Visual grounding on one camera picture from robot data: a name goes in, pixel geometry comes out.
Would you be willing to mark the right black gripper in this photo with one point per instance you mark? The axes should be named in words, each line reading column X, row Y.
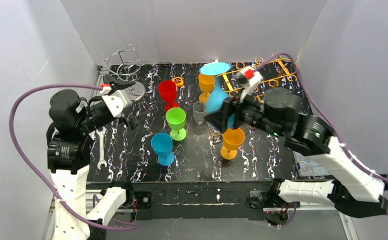
column 229, row 112

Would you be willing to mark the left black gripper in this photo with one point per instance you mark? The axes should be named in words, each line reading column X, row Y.
column 98, row 114

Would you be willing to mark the orange wine glass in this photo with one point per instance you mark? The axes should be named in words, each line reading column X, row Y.
column 207, row 85
column 232, row 140

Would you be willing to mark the teal wine glass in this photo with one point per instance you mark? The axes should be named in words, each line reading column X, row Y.
column 213, row 108

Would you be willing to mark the blue wine glass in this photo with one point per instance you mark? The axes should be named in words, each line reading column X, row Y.
column 162, row 145

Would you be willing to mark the gold wire glass rack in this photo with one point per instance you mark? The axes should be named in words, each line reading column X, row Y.
column 266, row 78

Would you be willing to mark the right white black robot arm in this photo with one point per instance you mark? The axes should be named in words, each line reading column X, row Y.
column 352, row 191

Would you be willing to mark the silver round glass rack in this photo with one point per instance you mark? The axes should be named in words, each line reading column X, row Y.
column 125, row 64

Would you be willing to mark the red plastic wine glass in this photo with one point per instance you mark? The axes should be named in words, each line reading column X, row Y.
column 168, row 92

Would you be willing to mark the green plastic wine glass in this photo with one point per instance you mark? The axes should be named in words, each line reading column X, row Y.
column 176, row 120

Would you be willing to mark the clear glass tumbler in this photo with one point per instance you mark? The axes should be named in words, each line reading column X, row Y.
column 199, row 109

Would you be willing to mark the silver wrench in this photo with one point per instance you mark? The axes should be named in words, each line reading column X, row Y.
column 102, row 163

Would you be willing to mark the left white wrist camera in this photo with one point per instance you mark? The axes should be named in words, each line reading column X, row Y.
column 116, row 102

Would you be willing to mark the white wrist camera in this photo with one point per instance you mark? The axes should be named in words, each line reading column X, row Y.
column 248, row 78
column 116, row 102

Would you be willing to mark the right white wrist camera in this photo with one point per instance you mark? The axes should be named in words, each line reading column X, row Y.
column 248, row 78

